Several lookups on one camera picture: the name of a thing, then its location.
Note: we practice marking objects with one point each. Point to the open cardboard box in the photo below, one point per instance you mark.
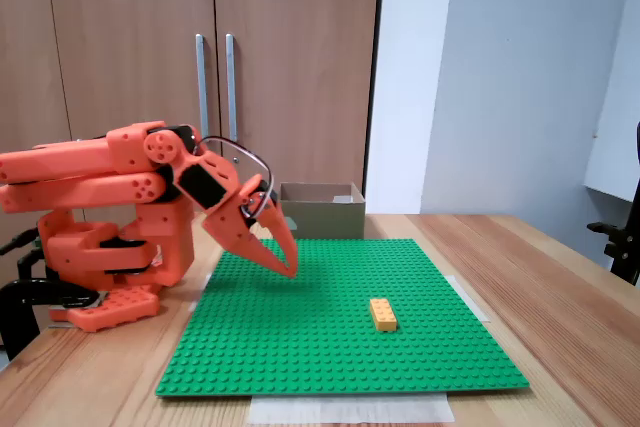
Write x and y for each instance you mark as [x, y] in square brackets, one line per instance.
[325, 219]

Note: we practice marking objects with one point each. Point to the green lego baseplate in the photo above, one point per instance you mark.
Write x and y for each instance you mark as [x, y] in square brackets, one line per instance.
[325, 347]

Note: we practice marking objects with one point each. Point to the yellow lego block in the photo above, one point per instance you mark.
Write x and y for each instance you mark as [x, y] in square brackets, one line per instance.
[384, 316]

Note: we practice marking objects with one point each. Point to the translucent masking tape strip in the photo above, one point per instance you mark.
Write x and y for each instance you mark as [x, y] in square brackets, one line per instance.
[472, 299]
[193, 307]
[350, 409]

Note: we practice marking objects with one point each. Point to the brown wooden cabinet door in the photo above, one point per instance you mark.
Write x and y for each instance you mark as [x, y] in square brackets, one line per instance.
[25, 47]
[300, 47]
[130, 37]

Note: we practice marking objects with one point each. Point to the black table clamp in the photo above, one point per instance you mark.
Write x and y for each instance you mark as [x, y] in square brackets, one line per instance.
[30, 289]

